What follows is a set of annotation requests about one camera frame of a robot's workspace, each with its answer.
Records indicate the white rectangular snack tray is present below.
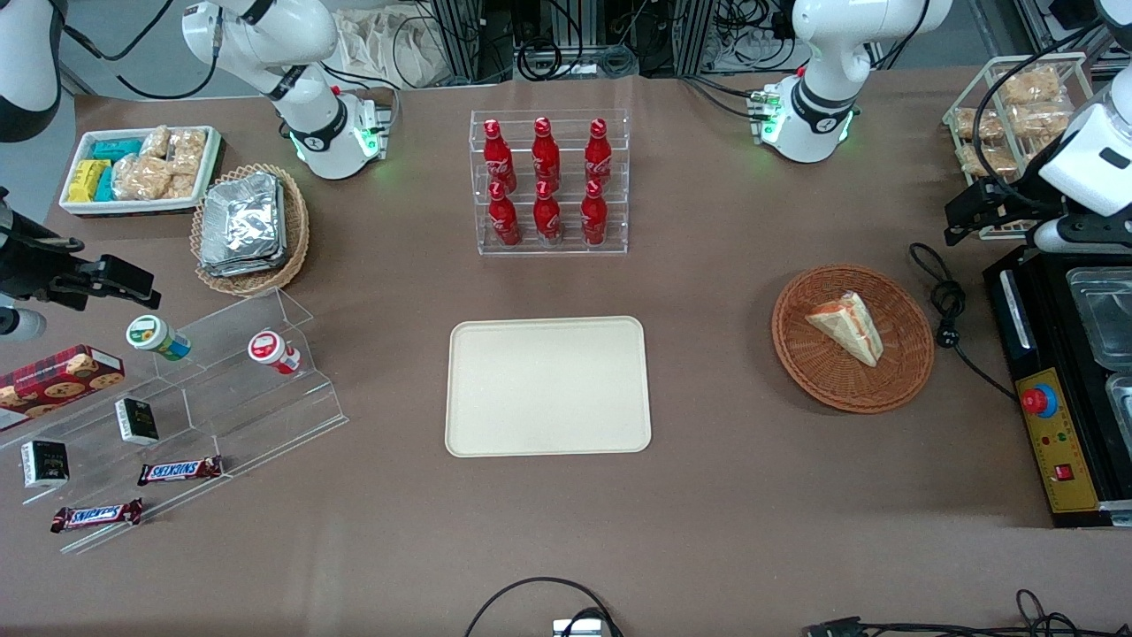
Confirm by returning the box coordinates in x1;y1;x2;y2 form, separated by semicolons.
58;126;222;217

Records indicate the black looped table cable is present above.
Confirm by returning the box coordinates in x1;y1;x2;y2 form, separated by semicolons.
464;577;623;637

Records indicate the steel pan insert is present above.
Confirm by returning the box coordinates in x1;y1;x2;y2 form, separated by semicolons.
1105;372;1132;443
1066;265;1132;371

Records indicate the black food warmer machine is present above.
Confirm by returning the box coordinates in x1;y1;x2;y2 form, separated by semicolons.
983;243;1132;529

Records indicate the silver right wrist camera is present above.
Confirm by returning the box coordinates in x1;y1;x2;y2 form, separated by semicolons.
0;305;47;342

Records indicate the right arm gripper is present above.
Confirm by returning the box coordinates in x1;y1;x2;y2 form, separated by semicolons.
0;188;163;312

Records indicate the small black tea box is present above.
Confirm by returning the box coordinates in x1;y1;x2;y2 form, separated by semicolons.
114;397;161;446
20;440;70;489

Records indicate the black floor cable bundle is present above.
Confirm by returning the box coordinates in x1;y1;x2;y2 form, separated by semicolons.
517;31;639;82

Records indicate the red tartan cookie box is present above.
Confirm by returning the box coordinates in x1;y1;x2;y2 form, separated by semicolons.
0;344;126;432

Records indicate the white cloth bag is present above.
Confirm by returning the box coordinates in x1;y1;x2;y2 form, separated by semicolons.
334;7;443;89

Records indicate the brown Snickers bar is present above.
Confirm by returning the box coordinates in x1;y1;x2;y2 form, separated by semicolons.
50;498;144;533
137;456;224;487

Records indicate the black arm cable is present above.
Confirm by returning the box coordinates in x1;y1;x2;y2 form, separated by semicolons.
60;0;222;100
971;22;1120;191

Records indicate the triangular sandwich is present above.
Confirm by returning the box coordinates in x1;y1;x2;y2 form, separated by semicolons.
805;291;885;368

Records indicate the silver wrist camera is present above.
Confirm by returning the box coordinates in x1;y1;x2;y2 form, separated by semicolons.
1033;217;1094;256
0;305;47;342

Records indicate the yellow snack packet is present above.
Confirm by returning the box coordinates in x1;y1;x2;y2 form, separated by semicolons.
68;159;112;203

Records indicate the brown round wicker basket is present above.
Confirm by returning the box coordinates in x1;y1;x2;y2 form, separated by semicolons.
771;264;936;415

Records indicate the red lidded yogurt cup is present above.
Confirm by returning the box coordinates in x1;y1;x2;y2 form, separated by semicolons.
247;330;302;375

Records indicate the white wire rack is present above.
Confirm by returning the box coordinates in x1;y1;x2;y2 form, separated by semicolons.
942;51;1098;242

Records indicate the light tan wicker basket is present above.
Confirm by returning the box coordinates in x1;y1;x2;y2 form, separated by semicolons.
190;163;310;297

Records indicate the silver foil packet stack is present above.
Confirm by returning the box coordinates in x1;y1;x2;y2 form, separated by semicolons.
199;172;289;278

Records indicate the red cola bottle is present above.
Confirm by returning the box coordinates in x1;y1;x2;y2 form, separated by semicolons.
579;180;610;247
533;180;564;247
483;119;517;194
488;181;523;248
584;118;615;188
532;116;562;191

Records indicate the clear acrylic bottle rack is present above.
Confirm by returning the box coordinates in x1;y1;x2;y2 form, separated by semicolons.
469;109;631;257

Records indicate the black cable with connector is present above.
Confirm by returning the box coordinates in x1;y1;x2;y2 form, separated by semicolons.
803;588;1132;637

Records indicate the beige rectangular serving tray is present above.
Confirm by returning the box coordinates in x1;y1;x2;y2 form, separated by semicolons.
444;316;653;458

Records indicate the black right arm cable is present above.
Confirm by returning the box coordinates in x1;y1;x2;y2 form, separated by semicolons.
60;0;222;100

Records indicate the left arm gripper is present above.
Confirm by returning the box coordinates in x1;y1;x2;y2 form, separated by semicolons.
944;180;1068;247

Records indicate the aluminium profile frame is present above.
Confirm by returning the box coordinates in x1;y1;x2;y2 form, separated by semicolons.
429;0;518;85
683;0;719;73

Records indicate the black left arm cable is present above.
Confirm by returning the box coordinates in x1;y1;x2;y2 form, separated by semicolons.
971;22;1120;191

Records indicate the clear acrylic stepped shelf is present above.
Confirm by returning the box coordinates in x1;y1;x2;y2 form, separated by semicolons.
0;286;348;556

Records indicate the black power cable with plug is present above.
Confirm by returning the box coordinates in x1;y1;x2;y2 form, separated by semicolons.
909;242;1018;401

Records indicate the bagged fried bread pack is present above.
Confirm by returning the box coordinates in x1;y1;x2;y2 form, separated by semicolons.
960;142;1019;179
953;108;1006;142
999;66;1063;107
1008;102;1076;142

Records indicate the green lidded yogurt cup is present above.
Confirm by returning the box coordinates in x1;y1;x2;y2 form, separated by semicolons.
126;314;192;362

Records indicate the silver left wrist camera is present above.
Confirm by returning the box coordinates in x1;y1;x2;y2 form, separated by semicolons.
1033;217;1094;256

